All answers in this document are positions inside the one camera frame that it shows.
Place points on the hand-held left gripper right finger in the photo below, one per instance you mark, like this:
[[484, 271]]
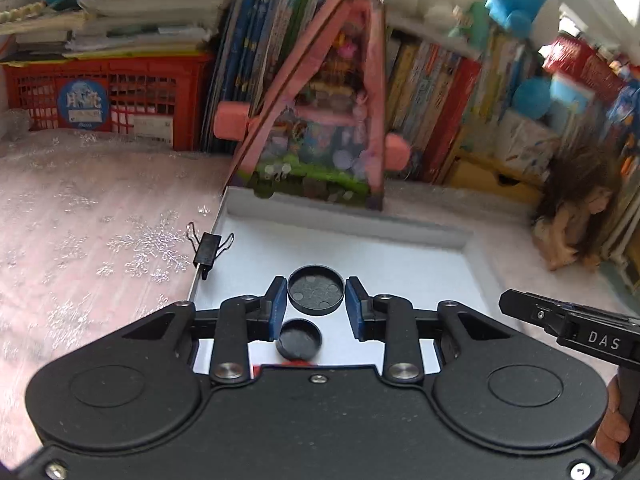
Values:
[[354, 310]]

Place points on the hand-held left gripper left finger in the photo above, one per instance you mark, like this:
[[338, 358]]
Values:
[[277, 310]]

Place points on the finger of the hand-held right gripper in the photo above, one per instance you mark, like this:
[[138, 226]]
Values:
[[525, 307]]

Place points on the black round lid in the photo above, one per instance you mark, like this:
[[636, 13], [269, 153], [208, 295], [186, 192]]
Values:
[[315, 292], [300, 340]]

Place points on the red bullet-shaped cap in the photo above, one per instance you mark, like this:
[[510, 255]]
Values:
[[300, 362]]

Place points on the white cardboard box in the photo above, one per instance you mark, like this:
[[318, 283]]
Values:
[[400, 270]]

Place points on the person's right hand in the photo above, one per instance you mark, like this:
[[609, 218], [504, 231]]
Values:
[[612, 430]]

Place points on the small black binder clip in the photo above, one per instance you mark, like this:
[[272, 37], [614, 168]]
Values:
[[207, 252]]

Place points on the long-haired doll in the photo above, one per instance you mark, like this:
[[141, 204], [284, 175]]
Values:
[[575, 195]]

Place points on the wooden drawer box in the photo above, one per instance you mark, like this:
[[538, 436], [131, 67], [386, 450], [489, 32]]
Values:
[[480, 172]]

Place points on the white printed carton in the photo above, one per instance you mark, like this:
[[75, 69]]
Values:
[[525, 140]]

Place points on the pink triangular toy house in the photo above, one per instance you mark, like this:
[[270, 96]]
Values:
[[320, 135]]

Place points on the blue plush ball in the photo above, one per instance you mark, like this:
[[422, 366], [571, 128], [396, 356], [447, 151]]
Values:
[[532, 97]]

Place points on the row of tall thin books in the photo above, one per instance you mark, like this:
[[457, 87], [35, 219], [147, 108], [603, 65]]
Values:
[[240, 60]]

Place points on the red plastic basket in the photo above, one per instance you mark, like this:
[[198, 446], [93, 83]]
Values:
[[150, 85]]

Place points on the white plush toy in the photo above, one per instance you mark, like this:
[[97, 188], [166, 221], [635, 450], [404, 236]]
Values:
[[430, 0]]

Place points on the stack of books and papers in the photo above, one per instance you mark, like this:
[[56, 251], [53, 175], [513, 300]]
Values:
[[140, 10]]

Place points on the wooden bead strand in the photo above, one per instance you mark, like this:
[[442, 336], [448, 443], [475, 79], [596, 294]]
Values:
[[25, 12]]

